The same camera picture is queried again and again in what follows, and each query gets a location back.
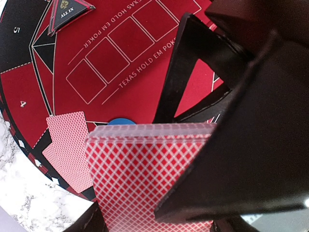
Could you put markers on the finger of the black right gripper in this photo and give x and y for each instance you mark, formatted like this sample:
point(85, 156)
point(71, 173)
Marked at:
point(257, 158)
point(241, 29)

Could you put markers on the single red playing card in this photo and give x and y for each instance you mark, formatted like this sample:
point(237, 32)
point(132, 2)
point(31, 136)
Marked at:
point(71, 165)

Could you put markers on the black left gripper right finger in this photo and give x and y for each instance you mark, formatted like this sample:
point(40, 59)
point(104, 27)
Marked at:
point(233, 224)

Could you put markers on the red playing card deck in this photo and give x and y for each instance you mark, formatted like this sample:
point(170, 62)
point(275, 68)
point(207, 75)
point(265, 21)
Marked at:
point(134, 166)

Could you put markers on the triangular all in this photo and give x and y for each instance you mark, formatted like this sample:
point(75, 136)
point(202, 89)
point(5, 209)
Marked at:
point(66, 11)

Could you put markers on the blue small blind button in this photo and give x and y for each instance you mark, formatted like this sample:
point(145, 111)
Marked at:
point(121, 121)

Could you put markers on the round red black poker mat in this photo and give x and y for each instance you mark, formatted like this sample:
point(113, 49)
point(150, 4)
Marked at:
point(108, 63)

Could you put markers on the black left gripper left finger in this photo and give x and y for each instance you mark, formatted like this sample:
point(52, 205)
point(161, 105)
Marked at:
point(90, 221)

